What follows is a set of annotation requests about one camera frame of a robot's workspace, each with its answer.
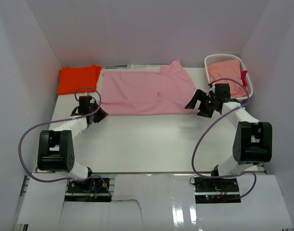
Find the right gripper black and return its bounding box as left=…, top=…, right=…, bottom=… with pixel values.
left=185, top=90, right=217, bottom=119

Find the purple cable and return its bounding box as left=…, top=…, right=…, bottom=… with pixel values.
left=191, top=78, right=257, bottom=199
left=18, top=87, right=112, bottom=197

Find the peach t shirt in basket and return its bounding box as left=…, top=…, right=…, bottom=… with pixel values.
left=207, top=60, right=246, bottom=98

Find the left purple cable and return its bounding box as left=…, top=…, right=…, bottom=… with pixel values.
left=18, top=87, right=112, bottom=197

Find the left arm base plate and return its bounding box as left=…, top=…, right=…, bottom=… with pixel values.
left=65, top=178, right=111, bottom=203

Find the aluminium frame rail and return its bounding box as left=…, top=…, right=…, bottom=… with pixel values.
left=12, top=176, right=30, bottom=231

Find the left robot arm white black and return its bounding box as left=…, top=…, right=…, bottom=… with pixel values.
left=37, top=95, right=108, bottom=192

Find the white plastic basket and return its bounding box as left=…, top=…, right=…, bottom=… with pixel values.
left=204, top=54, right=253, bottom=101

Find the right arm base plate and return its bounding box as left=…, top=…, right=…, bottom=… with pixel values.
left=189, top=176, right=241, bottom=205

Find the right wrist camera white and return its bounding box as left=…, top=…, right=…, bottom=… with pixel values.
left=206, top=86, right=215, bottom=98

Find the pink t shirt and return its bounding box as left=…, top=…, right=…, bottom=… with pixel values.
left=101, top=60, right=196, bottom=116

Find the folded orange t shirt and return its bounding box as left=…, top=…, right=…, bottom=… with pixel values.
left=57, top=64, right=102, bottom=95

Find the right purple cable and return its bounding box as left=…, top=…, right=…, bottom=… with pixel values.
left=191, top=78, right=257, bottom=199

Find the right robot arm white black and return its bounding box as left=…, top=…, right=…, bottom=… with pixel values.
left=185, top=83, right=273, bottom=192

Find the magenta cloth in basket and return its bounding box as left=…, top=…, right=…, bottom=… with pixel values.
left=241, top=70, right=248, bottom=88

